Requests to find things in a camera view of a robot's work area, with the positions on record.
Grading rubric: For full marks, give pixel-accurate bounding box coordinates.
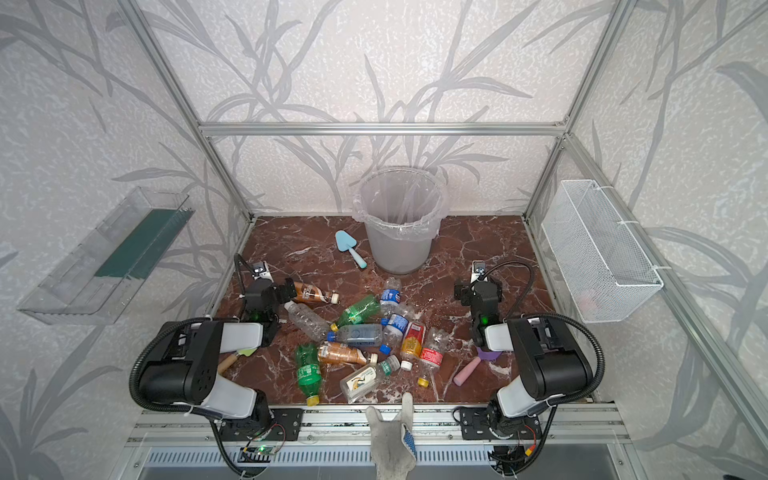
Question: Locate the clear water bottle blue cap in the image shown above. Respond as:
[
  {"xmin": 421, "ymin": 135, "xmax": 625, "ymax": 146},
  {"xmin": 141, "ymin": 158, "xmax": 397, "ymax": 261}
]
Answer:
[{"xmin": 326, "ymin": 324, "xmax": 383, "ymax": 348}]

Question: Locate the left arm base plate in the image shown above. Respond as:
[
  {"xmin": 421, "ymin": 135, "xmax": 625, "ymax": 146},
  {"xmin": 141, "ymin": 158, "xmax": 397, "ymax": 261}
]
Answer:
[{"xmin": 219, "ymin": 408, "xmax": 304, "ymax": 442}]

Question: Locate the green Sprite bottle centre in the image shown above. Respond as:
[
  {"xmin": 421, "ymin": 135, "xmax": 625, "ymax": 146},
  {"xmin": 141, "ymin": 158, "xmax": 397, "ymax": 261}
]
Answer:
[{"xmin": 330, "ymin": 294, "xmax": 381, "ymax": 331}]

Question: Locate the brown nescafe bottle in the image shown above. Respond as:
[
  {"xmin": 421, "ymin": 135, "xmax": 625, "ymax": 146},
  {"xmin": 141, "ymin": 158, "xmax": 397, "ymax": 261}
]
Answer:
[
  {"xmin": 317, "ymin": 341, "xmax": 378, "ymax": 366},
  {"xmin": 293, "ymin": 282, "xmax": 339, "ymax": 305}
]

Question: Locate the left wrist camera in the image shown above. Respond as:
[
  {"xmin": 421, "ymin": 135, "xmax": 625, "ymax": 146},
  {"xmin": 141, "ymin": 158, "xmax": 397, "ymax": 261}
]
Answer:
[{"xmin": 251, "ymin": 261, "xmax": 273, "ymax": 281}]

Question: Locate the pepsi bottle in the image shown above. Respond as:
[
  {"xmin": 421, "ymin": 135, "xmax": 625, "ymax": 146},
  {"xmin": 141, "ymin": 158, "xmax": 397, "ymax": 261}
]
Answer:
[
  {"xmin": 379, "ymin": 302, "xmax": 418, "ymax": 355},
  {"xmin": 380, "ymin": 277, "xmax": 402, "ymax": 318}
]

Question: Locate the orange drink bottle red label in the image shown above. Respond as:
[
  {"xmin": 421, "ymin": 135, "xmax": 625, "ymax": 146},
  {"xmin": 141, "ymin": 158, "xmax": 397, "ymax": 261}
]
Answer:
[{"xmin": 399, "ymin": 321, "xmax": 426, "ymax": 371}]

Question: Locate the tea bottle green label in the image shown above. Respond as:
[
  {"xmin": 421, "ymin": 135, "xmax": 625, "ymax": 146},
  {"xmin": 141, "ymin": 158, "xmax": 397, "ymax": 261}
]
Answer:
[{"xmin": 340, "ymin": 355, "xmax": 401, "ymax": 403}]

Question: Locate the clear bottle red label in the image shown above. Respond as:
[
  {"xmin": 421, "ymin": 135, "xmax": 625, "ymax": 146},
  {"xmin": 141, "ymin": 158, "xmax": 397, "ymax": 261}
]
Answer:
[{"xmin": 417, "ymin": 328, "xmax": 451, "ymax": 388}]

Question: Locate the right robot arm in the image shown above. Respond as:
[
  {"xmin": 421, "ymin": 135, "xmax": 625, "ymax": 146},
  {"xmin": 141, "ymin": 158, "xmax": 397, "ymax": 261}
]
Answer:
[{"xmin": 454, "ymin": 278, "xmax": 606, "ymax": 424}]

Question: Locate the white knitted work glove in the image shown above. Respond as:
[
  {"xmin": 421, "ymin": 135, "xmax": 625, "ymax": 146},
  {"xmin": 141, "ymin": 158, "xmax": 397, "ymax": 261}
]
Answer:
[{"xmin": 366, "ymin": 392, "xmax": 417, "ymax": 480}]

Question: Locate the green trowel wooden handle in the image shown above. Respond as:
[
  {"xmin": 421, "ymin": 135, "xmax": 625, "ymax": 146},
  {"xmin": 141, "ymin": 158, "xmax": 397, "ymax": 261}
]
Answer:
[{"xmin": 217, "ymin": 348, "xmax": 256, "ymax": 375}]

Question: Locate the light blue plastic trowel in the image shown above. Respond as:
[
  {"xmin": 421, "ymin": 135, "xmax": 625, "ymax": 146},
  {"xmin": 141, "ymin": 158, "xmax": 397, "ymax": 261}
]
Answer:
[{"xmin": 335, "ymin": 230, "xmax": 368, "ymax": 269}]

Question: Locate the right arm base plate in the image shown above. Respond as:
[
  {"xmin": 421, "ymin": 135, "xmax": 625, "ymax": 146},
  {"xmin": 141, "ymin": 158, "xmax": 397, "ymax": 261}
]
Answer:
[{"xmin": 453, "ymin": 406, "xmax": 542, "ymax": 442}]

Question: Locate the grey mesh waste bin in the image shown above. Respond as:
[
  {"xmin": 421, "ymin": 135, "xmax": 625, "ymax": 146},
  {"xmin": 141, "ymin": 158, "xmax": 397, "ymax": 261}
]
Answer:
[{"xmin": 359, "ymin": 167, "xmax": 445, "ymax": 276}]

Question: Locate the aluminium front rail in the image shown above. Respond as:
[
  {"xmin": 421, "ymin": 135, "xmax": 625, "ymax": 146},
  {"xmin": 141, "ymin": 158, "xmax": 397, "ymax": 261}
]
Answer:
[{"xmin": 126, "ymin": 403, "xmax": 632, "ymax": 447}]

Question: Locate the green sprite bottle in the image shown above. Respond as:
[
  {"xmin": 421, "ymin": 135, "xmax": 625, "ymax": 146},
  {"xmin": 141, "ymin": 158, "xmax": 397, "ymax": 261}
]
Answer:
[
  {"xmin": 330, "ymin": 294, "xmax": 381, "ymax": 331},
  {"xmin": 295, "ymin": 343, "xmax": 323, "ymax": 407}
]

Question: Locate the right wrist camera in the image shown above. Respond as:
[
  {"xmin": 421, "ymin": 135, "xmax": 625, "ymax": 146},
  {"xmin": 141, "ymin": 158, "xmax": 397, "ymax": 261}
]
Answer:
[{"xmin": 470, "ymin": 260, "xmax": 487, "ymax": 283}]

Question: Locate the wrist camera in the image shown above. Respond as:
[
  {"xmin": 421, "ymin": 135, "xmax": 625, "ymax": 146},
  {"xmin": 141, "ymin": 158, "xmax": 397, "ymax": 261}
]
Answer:
[
  {"xmin": 470, "ymin": 260, "xmax": 487, "ymax": 283},
  {"xmin": 251, "ymin": 261, "xmax": 273, "ymax": 281}
]

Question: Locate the green Sprite bottle front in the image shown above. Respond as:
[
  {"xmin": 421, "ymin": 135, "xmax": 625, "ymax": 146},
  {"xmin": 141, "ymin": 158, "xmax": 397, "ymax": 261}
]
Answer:
[{"xmin": 295, "ymin": 343, "xmax": 323, "ymax": 407}]

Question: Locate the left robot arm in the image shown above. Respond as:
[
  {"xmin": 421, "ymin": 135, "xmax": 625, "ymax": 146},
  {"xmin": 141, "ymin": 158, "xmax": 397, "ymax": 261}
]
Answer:
[{"xmin": 129, "ymin": 278, "xmax": 297, "ymax": 426}]

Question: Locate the white wire mesh basket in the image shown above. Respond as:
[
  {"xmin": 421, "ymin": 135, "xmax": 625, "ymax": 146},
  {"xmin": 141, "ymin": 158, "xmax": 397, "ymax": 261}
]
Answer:
[{"xmin": 542, "ymin": 179, "xmax": 664, "ymax": 323}]

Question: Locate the clear plastic bin liner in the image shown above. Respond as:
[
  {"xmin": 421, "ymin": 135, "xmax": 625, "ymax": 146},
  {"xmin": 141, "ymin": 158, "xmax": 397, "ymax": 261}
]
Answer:
[{"xmin": 351, "ymin": 166, "xmax": 450, "ymax": 242}]

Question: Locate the green circuit board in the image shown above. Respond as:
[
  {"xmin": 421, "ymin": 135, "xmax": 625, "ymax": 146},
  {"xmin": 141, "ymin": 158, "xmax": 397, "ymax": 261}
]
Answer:
[{"xmin": 238, "ymin": 444, "xmax": 283, "ymax": 464}]

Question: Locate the clear acrylic wall shelf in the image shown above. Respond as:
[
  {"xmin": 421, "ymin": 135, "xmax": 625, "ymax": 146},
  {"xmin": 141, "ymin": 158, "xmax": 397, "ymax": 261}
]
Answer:
[{"xmin": 17, "ymin": 187, "xmax": 194, "ymax": 326}]

